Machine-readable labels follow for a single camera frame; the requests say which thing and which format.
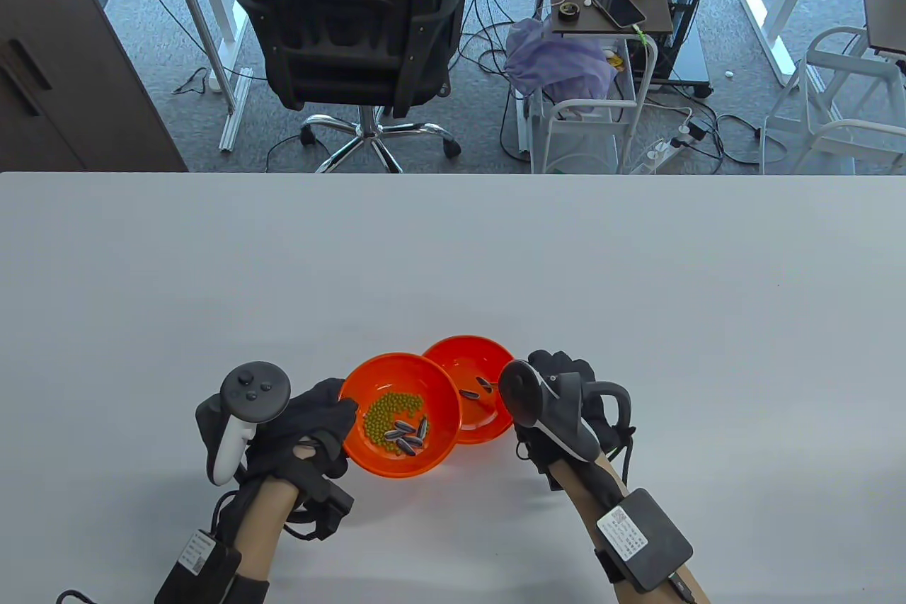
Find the person's left hand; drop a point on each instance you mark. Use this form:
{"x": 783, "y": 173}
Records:
{"x": 311, "y": 413}

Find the person's right hand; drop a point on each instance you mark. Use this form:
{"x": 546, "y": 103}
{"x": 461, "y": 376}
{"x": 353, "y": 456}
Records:
{"x": 566, "y": 365}

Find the grey hand controller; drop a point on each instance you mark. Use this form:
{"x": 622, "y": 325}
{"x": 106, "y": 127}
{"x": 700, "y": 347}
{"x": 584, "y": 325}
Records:
{"x": 255, "y": 391}
{"x": 527, "y": 395}

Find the orange plastic bowl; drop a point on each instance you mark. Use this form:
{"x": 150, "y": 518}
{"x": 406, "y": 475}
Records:
{"x": 460, "y": 356}
{"x": 396, "y": 377}

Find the pile of striped sunflower seeds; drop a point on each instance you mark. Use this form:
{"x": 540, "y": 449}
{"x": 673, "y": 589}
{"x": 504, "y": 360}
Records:
{"x": 407, "y": 447}

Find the person's left forearm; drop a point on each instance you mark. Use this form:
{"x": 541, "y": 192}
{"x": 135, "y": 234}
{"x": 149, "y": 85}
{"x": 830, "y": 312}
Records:
{"x": 262, "y": 526}

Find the heap of green mung beans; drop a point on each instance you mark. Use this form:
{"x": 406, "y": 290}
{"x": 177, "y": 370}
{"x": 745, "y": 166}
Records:
{"x": 382, "y": 413}

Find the black left wrist sensor box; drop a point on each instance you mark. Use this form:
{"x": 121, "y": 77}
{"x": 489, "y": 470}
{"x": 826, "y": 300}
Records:
{"x": 202, "y": 568}

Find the black wrist sensor box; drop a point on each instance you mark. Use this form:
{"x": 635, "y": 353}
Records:
{"x": 651, "y": 540}
{"x": 202, "y": 568}

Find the black right wrist sensor box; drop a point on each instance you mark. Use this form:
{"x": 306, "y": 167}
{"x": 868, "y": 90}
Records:
{"x": 651, "y": 540}

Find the white power strip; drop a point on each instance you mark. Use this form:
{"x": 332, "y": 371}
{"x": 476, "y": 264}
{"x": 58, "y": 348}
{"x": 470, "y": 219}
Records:
{"x": 655, "y": 154}

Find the black power adapter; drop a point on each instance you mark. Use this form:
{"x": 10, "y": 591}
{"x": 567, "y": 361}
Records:
{"x": 697, "y": 130}

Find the purple cloth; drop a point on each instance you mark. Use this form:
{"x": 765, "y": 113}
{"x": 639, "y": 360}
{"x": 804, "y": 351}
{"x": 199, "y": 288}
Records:
{"x": 559, "y": 62}

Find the aluminium profile bar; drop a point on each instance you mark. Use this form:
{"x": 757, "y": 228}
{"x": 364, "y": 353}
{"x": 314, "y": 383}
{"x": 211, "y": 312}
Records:
{"x": 233, "y": 115}

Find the black tape roll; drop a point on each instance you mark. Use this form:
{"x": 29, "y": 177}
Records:
{"x": 569, "y": 16}

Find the black mesh office chair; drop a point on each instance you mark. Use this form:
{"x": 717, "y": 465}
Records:
{"x": 354, "y": 66}

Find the black smartphone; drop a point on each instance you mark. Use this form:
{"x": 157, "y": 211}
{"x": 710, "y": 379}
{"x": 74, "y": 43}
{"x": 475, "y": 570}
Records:
{"x": 621, "y": 8}

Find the white cart with brown top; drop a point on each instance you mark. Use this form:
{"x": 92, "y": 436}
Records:
{"x": 651, "y": 2}

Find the white desk leg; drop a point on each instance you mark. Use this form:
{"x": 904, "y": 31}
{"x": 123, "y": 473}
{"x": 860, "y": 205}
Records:
{"x": 226, "y": 16}
{"x": 768, "y": 30}

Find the dark grey cabinet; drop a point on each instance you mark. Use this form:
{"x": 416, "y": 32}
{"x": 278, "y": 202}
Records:
{"x": 56, "y": 66}

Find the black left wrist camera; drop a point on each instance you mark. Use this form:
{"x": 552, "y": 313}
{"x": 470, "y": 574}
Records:
{"x": 329, "y": 508}

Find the white stool frame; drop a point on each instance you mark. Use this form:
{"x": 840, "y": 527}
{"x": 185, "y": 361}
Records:
{"x": 849, "y": 59}

